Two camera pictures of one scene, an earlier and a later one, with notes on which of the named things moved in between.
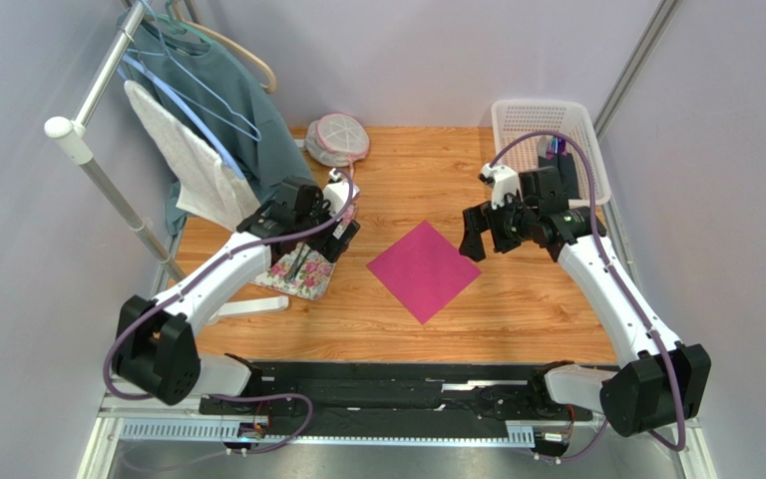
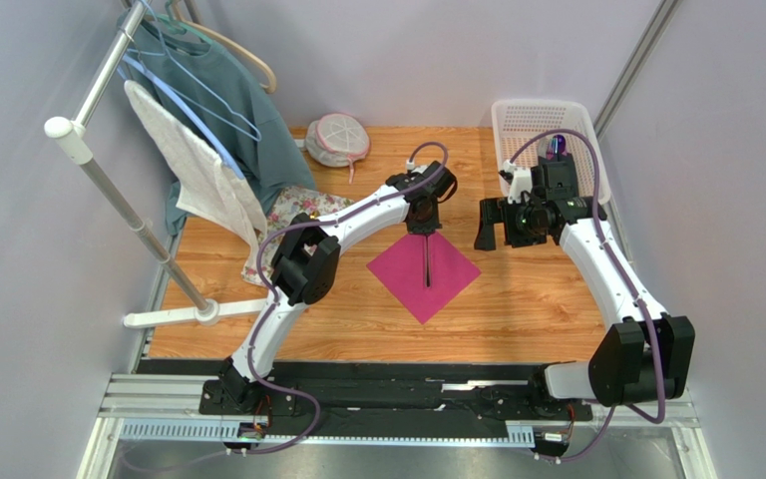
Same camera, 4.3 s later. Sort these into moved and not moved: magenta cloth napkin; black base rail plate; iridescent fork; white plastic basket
Moved: iridescent fork
Not moved: white plastic basket; magenta cloth napkin; black base rail plate
